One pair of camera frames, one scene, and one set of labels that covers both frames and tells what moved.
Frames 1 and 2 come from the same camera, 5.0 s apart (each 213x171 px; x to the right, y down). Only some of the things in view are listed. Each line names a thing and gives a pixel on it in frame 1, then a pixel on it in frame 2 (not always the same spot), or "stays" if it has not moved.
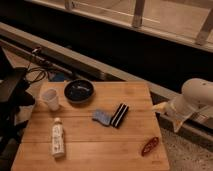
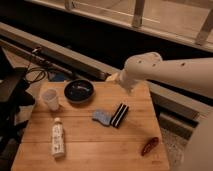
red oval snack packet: (150, 146) stays
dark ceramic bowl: (79, 91) stays
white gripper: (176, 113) to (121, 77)
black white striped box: (119, 115) stays
